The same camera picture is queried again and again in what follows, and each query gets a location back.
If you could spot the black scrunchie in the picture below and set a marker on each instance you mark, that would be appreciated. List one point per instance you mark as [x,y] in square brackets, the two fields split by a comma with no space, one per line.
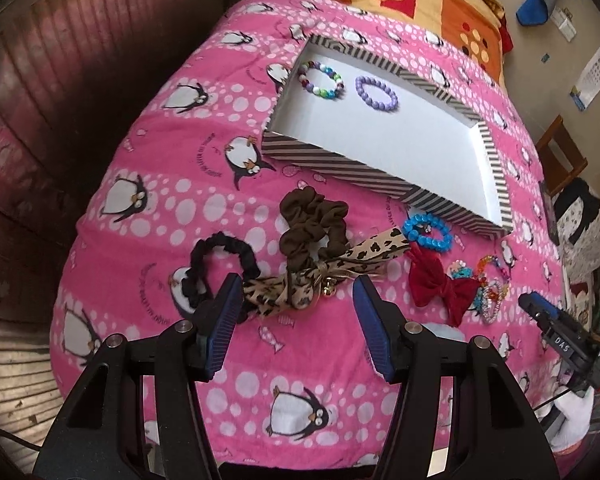
[194,284]

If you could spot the wooden headboard panel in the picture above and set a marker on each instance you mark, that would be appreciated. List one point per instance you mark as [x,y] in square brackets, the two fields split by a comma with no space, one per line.
[74,75]

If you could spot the white gloved right hand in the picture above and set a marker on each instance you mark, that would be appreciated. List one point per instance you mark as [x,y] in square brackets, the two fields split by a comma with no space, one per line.
[577,410]

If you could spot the orange floral pillow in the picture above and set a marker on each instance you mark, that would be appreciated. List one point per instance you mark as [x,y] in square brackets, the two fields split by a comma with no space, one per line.
[475,27]

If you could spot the brown scrunchie leopard bow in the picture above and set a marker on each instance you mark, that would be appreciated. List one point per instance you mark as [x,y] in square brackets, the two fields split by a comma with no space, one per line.
[319,256]

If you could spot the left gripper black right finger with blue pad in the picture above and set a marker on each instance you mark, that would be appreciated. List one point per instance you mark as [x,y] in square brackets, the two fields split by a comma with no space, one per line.
[494,432]

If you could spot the red velvet bow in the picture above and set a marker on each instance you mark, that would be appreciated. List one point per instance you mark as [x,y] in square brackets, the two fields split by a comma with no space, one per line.
[428,281]

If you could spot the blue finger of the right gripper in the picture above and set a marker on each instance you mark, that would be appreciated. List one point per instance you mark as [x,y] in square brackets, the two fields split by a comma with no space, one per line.
[536,306]

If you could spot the wooden chair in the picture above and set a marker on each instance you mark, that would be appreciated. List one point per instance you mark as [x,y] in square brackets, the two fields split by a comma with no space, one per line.
[560,158]

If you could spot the striped white tray box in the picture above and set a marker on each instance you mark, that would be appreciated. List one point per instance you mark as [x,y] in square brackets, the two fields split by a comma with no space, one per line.
[394,133]

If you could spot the pink penguin blanket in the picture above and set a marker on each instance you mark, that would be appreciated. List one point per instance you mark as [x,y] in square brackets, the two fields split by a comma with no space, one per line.
[297,389]

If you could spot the white patterned garment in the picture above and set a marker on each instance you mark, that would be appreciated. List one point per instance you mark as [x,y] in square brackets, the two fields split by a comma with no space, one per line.
[577,213]

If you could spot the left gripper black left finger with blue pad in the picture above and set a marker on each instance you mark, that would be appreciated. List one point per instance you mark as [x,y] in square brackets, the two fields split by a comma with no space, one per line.
[99,431]

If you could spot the white wall switch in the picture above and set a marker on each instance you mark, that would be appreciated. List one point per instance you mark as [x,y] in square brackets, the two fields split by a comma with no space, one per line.
[563,23]

